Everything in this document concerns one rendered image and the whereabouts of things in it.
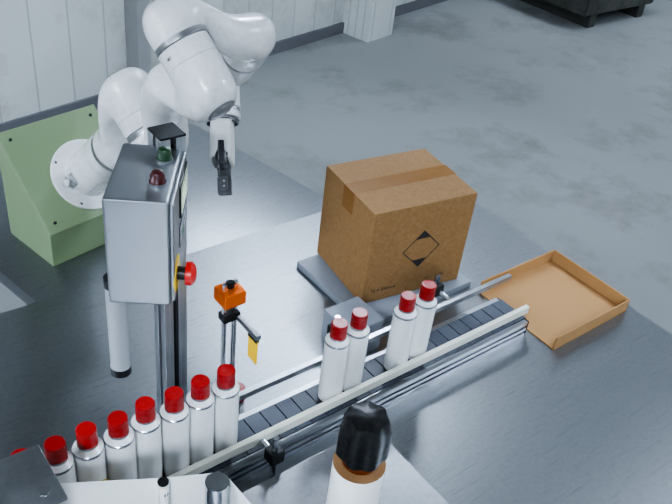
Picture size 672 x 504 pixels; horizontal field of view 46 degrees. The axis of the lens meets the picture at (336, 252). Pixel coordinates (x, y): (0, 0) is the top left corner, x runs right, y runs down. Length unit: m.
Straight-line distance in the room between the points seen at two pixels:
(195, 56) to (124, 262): 0.41
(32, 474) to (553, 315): 1.37
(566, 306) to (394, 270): 0.49
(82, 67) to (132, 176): 3.47
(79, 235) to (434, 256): 0.91
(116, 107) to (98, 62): 2.91
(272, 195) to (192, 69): 1.03
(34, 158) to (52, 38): 2.43
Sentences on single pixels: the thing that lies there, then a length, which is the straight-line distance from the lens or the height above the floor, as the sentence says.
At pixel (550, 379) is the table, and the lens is 1.94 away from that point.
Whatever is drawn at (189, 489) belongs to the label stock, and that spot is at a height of 1.03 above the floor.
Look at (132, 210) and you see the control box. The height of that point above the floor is 1.46.
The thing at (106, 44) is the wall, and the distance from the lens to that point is 4.71.
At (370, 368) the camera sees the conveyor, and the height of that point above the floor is 0.88.
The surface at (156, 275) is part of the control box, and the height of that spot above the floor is 1.34.
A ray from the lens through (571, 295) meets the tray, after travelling 2.22.
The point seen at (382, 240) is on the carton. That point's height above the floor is 1.04.
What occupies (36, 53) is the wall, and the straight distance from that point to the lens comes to 4.48.
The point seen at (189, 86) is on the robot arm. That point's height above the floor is 1.50.
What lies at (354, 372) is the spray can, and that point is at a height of 0.94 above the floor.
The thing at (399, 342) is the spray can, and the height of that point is 0.97.
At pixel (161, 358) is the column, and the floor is 1.02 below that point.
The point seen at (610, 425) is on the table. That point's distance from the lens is 1.89.
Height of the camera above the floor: 2.09
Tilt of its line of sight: 35 degrees down
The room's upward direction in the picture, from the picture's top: 7 degrees clockwise
